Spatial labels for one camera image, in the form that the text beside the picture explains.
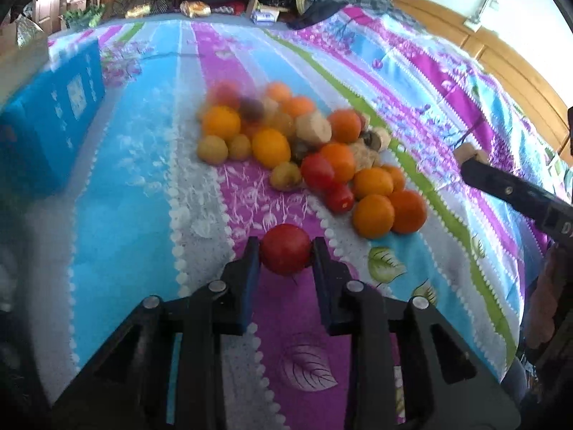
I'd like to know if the orange at pile front right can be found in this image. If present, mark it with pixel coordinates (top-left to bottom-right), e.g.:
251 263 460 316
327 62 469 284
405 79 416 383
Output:
389 189 427 234

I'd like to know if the person's right hand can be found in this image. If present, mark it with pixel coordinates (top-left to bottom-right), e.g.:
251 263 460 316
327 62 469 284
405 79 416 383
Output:
524 245 570 349

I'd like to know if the wooden headboard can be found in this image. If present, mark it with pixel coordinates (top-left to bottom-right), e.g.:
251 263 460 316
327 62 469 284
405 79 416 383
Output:
393 0 572 164

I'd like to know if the striped floral bed sheet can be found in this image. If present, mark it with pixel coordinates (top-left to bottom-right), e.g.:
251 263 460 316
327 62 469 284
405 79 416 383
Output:
26 6 573 430

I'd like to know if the orange at pile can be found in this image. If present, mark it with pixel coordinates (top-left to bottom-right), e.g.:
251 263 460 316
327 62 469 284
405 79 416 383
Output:
389 189 427 234
352 194 395 239

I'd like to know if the red tomato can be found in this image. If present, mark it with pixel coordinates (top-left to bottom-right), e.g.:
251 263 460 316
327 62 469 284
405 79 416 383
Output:
259 223 312 277

